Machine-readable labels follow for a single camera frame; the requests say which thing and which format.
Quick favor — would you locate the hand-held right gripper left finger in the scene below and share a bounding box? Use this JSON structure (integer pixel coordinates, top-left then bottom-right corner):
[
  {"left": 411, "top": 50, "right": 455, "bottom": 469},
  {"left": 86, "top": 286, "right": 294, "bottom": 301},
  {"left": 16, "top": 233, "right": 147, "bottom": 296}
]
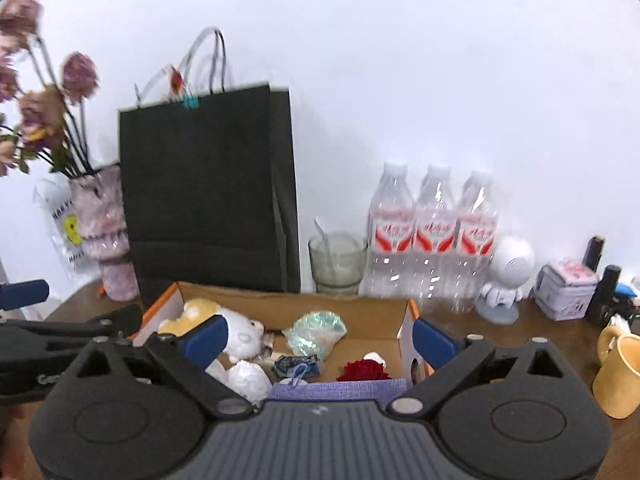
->
[{"left": 60, "top": 314, "right": 256, "bottom": 418}]

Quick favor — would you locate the yellow mug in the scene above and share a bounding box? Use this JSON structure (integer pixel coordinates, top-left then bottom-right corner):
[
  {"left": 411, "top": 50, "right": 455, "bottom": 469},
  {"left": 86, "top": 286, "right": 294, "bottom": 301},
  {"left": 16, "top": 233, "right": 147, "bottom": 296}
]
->
[{"left": 592, "top": 324, "right": 640, "bottom": 420}]

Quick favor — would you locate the dark blue wrapper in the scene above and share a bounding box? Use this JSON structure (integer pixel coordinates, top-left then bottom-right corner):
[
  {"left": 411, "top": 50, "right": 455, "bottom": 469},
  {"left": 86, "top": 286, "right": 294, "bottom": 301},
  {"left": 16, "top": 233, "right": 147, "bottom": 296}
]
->
[{"left": 271, "top": 353, "right": 321, "bottom": 378}]

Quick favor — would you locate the black paper bag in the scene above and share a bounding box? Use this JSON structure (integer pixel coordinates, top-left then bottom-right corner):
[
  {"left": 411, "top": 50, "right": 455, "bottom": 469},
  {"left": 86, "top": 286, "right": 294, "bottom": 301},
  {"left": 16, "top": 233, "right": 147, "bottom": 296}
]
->
[{"left": 117, "top": 26, "right": 302, "bottom": 311}]

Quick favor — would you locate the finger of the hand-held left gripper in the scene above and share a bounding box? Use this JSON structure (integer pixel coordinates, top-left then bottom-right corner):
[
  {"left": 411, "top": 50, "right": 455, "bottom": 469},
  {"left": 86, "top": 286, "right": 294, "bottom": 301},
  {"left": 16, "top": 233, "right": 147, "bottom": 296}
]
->
[
  {"left": 0, "top": 304, "right": 144, "bottom": 361},
  {"left": 0, "top": 280, "right": 51, "bottom": 311}
]

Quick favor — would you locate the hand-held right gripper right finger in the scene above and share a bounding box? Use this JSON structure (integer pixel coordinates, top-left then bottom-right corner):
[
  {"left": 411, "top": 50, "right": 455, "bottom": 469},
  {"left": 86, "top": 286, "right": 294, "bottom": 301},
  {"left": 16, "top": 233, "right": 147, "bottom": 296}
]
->
[{"left": 387, "top": 317, "right": 583, "bottom": 418}]

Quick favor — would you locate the clear smiley plastic bag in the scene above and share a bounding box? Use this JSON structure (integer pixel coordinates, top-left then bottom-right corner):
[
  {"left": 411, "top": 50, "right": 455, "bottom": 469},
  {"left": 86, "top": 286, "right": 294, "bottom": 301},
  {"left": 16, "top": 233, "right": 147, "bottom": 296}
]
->
[{"left": 34, "top": 177, "right": 101, "bottom": 286}]

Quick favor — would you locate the clear glass cup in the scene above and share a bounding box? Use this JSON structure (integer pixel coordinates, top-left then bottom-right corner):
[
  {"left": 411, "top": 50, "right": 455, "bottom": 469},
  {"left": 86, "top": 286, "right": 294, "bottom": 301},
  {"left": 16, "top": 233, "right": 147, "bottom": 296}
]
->
[{"left": 308, "top": 232, "right": 368, "bottom": 296}]

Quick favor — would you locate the dried pink flower bouquet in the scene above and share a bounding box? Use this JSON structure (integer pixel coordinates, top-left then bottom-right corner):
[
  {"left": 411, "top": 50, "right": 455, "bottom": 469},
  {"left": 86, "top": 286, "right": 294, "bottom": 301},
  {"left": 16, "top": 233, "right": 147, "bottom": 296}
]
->
[{"left": 0, "top": 0, "right": 101, "bottom": 178}]

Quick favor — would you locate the wooden desktop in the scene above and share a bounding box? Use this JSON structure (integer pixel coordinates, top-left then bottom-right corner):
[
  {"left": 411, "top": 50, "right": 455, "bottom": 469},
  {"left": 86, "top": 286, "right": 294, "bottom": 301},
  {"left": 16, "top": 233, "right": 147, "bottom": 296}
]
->
[{"left": 0, "top": 277, "right": 640, "bottom": 480}]

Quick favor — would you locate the white and tan plush toy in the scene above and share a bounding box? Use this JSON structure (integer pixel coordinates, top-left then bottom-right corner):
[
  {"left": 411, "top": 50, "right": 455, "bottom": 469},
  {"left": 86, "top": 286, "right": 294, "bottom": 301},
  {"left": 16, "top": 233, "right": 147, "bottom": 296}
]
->
[{"left": 157, "top": 297, "right": 266, "bottom": 366}]

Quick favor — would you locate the clear water bottle red label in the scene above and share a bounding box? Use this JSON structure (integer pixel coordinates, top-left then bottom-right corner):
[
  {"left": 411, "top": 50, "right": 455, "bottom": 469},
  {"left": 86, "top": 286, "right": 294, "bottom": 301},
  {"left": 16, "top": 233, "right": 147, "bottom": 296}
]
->
[
  {"left": 412, "top": 164, "right": 459, "bottom": 311},
  {"left": 452, "top": 170, "right": 501, "bottom": 313},
  {"left": 360, "top": 161, "right": 418, "bottom": 298}
]

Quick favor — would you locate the purple ceramic vase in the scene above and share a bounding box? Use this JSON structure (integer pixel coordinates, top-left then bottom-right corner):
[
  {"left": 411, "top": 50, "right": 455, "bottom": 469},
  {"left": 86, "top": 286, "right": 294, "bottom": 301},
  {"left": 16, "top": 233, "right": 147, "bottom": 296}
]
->
[{"left": 67, "top": 162, "right": 141, "bottom": 303}]

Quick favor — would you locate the white robot figure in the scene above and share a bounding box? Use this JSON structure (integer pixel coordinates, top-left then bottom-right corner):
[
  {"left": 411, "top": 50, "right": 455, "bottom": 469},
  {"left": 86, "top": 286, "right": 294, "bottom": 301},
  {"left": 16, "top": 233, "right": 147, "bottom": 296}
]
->
[{"left": 475, "top": 235, "right": 536, "bottom": 325}]

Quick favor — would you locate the purple fabric pouch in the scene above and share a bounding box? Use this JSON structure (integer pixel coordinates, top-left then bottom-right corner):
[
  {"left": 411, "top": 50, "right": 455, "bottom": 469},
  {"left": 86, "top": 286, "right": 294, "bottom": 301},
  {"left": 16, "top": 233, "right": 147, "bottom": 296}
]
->
[{"left": 265, "top": 364, "right": 408, "bottom": 411}]

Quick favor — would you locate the pale floral tin box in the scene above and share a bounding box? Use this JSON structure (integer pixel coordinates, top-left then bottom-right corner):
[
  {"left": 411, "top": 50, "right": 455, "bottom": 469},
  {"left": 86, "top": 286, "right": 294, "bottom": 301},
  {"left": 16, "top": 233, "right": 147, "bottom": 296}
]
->
[{"left": 534, "top": 258, "right": 601, "bottom": 322}]

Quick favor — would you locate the red rose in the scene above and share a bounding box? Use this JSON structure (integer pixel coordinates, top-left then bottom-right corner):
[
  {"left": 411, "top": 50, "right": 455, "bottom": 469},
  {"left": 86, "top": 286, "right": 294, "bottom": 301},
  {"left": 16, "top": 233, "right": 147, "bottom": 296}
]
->
[{"left": 336, "top": 358, "right": 391, "bottom": 382}]

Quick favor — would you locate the clear plastic spoon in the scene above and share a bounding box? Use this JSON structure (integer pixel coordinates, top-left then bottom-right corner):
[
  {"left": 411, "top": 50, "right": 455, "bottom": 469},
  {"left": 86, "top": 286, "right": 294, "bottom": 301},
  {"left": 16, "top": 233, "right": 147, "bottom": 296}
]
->
[{"left": 314, "top": 216, "right": 333, "bottom": 261}]

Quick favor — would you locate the white crumpled tissue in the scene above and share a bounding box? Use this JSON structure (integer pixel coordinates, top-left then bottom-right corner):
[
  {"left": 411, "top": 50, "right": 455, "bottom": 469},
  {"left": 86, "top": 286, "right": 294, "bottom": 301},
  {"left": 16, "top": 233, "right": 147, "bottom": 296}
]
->
[{"left": 205, "top": 359, "right": 273, "bottom": 406}]

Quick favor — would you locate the orange cardboard box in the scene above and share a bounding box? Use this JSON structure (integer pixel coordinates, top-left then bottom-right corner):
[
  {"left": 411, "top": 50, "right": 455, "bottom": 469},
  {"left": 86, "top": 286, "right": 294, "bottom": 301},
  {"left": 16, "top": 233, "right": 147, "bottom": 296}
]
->
[{"left": 132, "top": 281, "right": 436, "bottom": 401}]

